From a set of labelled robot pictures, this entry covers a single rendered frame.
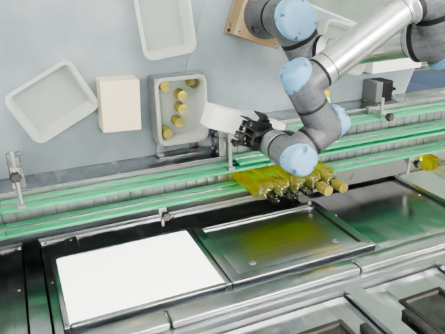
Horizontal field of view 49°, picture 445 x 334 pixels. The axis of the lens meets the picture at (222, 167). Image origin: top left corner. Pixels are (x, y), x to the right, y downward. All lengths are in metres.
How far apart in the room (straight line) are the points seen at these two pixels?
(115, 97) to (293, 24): 0.58
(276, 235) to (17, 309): 0.76
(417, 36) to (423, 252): 0.63
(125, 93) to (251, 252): 0.62
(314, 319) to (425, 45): 0.73
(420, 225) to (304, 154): 0.76
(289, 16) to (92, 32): 0.59
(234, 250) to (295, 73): 0.62
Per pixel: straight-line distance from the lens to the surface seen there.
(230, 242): 1.52
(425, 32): 1.31
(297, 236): 1.55
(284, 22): 1.46
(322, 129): 1.14
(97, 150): 1.67
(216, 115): 1.35
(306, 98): 1.10
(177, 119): 1.64
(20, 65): 1.58
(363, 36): 1.16
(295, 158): 1.10
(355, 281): 1.42
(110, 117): 1.57
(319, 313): 1.32
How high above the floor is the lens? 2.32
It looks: 59 degrees down
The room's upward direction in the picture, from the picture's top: 130 degrees clockwise
